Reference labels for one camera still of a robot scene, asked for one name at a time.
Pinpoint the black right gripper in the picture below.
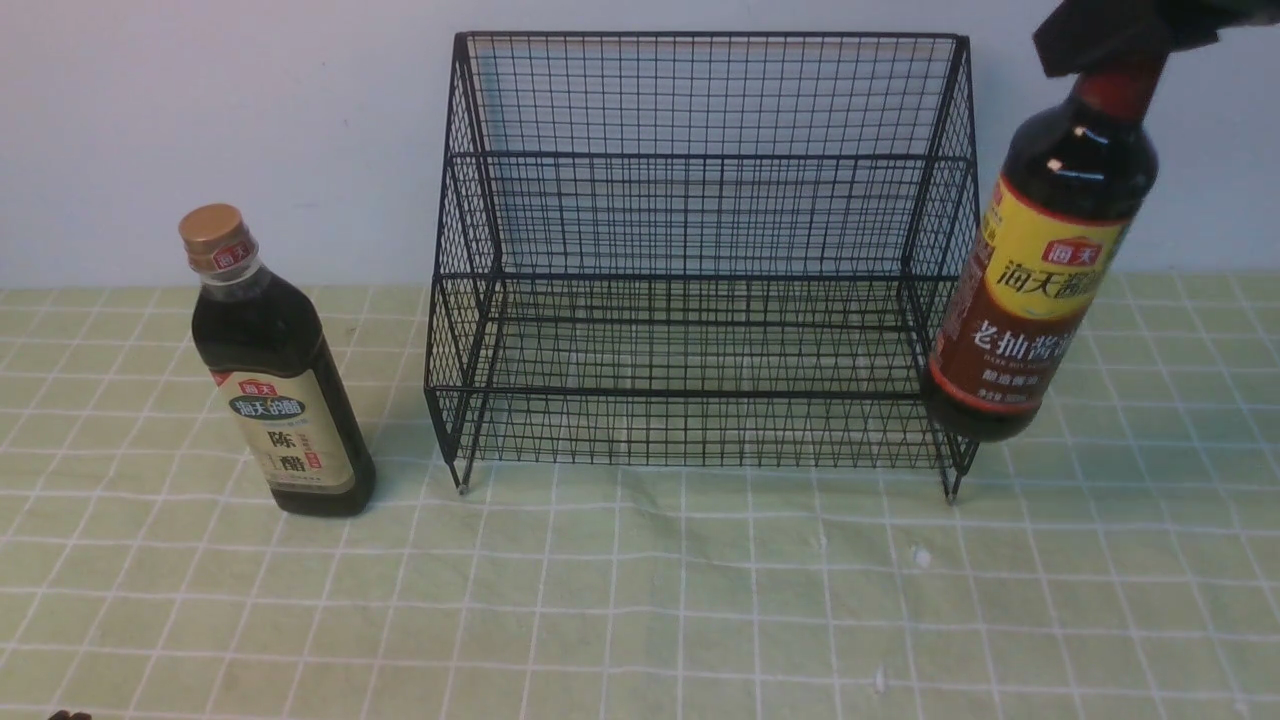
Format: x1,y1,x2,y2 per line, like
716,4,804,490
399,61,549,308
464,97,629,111
1033,1,1279,78

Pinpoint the soy sauce bottle yellow label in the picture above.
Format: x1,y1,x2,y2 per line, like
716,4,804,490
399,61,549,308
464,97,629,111
922,55,1167,443

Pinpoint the dark vinegar bottle beige label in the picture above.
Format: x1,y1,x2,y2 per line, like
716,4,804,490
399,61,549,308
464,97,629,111
178,202,378,518

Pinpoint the green checkered tablecloth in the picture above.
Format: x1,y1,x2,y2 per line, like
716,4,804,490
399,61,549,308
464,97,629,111
1,275,1279,719

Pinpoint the black wire mesh shelf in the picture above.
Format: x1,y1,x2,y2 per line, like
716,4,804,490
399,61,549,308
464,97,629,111
422,31,978,502

